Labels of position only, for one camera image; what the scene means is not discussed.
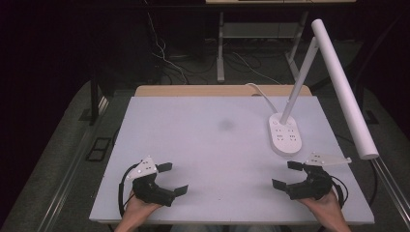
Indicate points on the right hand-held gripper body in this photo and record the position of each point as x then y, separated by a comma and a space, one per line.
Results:
314, 185

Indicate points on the white foam board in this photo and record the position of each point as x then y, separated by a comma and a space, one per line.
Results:
209, 161

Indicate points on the black stand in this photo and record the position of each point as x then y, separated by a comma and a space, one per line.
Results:
94, 103

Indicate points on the grey metal table frame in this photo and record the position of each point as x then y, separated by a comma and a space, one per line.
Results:
220, 64

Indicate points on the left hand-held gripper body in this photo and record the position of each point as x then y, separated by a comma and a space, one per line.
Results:
149, 188

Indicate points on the person's right hand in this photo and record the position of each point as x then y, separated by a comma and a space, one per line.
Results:
322, 208

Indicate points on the aluminium rail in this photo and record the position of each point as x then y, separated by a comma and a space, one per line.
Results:
391, 188
69, 175

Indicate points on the white desk lamp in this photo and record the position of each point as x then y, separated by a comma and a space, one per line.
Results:
345, 87

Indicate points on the black rectangular frame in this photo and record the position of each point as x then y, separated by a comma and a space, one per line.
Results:
98, 149

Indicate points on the person's left hand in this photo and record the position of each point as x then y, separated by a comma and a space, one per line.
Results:
138, 211

